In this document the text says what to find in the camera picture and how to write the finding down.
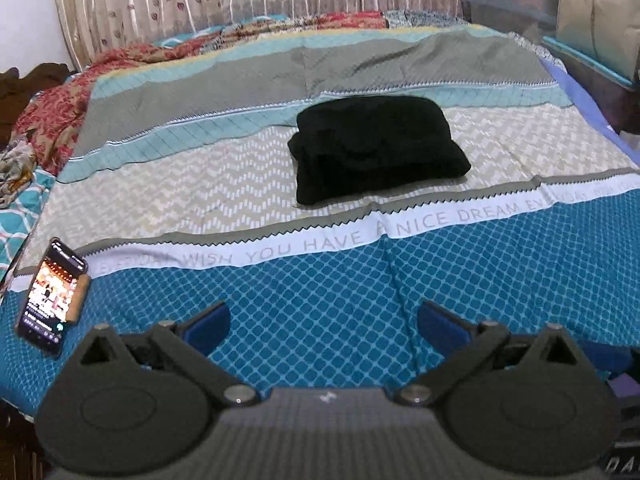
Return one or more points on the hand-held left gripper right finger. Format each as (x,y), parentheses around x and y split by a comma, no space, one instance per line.
(440,327)

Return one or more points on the wooden phone stand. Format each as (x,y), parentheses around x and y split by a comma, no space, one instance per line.
(80,297)

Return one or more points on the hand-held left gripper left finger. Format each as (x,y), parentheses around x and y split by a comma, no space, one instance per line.
(210,327)

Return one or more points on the blue mattress edge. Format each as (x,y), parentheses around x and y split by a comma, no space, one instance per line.
(590,105)

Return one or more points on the patterned teal grey bedsheet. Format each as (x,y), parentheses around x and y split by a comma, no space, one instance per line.
(320,270)

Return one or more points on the brown cloth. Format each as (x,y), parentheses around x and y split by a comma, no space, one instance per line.
(25,90)

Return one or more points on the black pants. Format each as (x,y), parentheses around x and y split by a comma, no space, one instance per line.
(375,145)

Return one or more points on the dark wooden teal-edged furniture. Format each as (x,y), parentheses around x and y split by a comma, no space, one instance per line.
(595,75)

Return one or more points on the beige fabric cover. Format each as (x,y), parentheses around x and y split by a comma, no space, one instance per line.
(600,10)

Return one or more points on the red floral patchwork quilt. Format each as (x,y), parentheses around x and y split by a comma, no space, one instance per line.
(65,95)

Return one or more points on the teal lattice quilt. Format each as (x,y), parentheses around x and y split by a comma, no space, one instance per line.
(22,220)

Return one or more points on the black smartphone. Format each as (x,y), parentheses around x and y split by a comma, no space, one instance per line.
(47,300)

